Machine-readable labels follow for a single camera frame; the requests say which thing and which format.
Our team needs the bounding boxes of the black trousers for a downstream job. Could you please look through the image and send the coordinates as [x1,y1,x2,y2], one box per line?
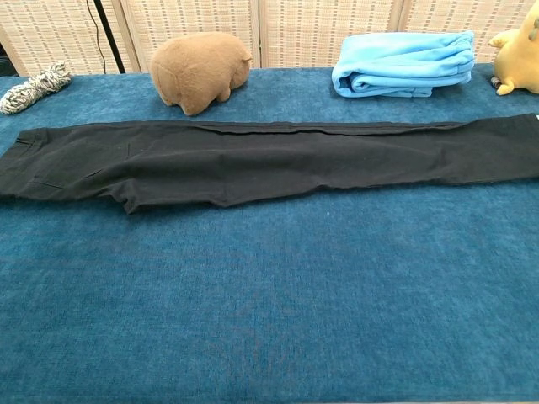
[0,112,539,215]

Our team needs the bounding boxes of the thin black hanging cable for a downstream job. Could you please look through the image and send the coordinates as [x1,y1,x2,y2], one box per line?
[86,0,106,64]

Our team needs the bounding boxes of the yellow plush toy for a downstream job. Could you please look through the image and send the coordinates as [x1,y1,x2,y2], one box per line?
[488,8,539,97]

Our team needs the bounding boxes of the brown plush toy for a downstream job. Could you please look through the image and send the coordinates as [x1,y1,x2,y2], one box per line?
[149,31,253,117]

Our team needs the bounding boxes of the black stool with chrome base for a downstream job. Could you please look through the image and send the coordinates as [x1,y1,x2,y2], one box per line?
[0,41,19,78]

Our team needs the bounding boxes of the light blue folded garment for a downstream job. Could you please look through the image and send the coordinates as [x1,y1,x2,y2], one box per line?
[331,29,476,100]

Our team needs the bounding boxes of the beige braided rope bundle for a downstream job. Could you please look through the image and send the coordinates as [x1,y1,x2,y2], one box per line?
[0,61,73,115]

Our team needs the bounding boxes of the dark blue table mat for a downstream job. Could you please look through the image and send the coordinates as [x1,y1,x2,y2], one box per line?
[0,62,539,404]

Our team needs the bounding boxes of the bamboo folding screen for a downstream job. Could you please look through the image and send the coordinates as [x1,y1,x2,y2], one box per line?
[0,0,539,79]

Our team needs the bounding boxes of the black tripod stand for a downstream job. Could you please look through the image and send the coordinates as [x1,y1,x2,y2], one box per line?
[93,0,127,73]

